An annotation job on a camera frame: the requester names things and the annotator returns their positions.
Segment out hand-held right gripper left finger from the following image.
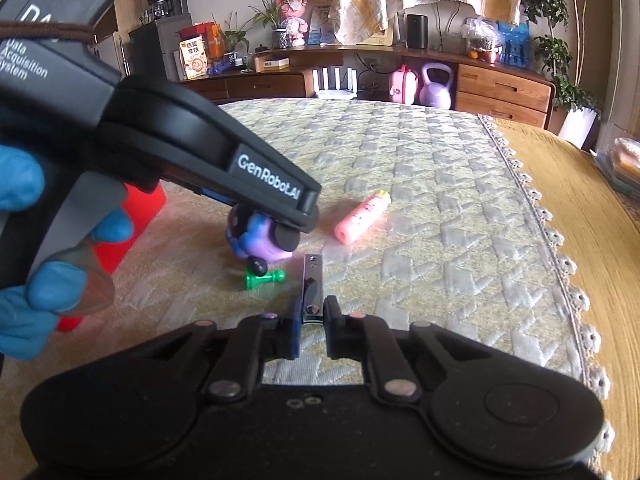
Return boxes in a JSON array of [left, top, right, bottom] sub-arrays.
[[122, 294, 304, 406]]

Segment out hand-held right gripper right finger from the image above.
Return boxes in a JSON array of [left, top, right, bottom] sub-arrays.
[[323, 294, 507, 406]]

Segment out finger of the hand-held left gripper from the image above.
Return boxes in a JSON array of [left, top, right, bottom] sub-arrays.
[[165, 175, 242, 208], [99, 74, 323, 234]]

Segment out purple nail clipper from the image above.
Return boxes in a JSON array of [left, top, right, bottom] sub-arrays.
[[299, 253, 325, 326]]

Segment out purple plush toy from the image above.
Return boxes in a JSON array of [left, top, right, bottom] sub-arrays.
[[224, 204, 302, 277]]

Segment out red tin box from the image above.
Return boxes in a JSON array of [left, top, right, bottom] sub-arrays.
[[54, 182, 167, 333]]

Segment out person's left hand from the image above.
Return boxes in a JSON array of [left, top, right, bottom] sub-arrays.
[[0, 145, 135, 361]]

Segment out green chess pawn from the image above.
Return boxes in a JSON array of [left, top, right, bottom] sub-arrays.
[[243, 268, 286, 291]]

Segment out printed cereal box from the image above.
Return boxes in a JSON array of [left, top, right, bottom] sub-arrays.
[[178, 38, 207, 81]]

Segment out grey cabinet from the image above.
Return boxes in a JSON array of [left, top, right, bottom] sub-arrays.
[[128, 18, 194, 84]]

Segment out orange red gift boxes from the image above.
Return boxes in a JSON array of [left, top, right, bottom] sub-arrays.
[[179, 22, 224, 59]]

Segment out small green potted plant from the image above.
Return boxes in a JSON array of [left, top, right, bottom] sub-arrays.
[[219, 12, 251, 56]]

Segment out white flat box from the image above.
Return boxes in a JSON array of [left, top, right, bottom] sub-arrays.
[[253, 55, 291, 72]]

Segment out pink tube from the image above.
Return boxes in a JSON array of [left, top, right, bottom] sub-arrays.
[[333, 189, 392, 244]]

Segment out potted orchid plant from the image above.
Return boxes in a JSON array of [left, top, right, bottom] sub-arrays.
[[244, 0, 289, 51]]

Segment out black coffee machine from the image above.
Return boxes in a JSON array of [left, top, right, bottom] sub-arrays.
[[146, 0, 187, 22]]

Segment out white router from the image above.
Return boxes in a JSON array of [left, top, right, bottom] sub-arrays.
[[313, 65, 359, 100]]

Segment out pink doll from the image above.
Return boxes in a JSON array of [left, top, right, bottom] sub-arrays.
[[277, 0, 314, 49]]

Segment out quilted cloth with lace edge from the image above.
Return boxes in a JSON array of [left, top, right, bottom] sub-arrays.
[[15, 98, 617, 480]]

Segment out pink toy suitcase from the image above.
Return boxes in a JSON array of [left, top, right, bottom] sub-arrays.
[[388, 64, 420, 106]]

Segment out purple kettlebell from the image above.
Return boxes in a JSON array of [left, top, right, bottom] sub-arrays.
[[418, 62, 456, 110]]

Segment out black speaker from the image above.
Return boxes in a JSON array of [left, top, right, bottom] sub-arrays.
[[405, 13, 430, 50]]

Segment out yellow woven tablecloth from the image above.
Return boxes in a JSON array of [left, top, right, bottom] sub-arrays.
[[492, 117, 640, 480]]

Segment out wooden media cabinet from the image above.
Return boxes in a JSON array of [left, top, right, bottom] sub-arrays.
[[182, 44, 557, 133]]

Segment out clear plastic bag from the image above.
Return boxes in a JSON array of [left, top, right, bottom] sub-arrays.
[[459, 16, 501, 64]]

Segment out white planter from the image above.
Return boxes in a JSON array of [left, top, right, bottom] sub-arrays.
[[557, 107, 601, 150]]

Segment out blue printed bag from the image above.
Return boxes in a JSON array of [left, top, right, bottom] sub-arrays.
[[497, 22, 532, 69]]

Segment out stack of plastic folders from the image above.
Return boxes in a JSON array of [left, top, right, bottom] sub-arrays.
[[597, 137, 640, 197]]

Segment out tall green potted tree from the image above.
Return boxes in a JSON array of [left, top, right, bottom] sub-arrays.
[[520, 0, 609, 112]]

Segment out brown elastic cord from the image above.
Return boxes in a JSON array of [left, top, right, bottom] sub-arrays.
[[0, 19, 99, 47]]

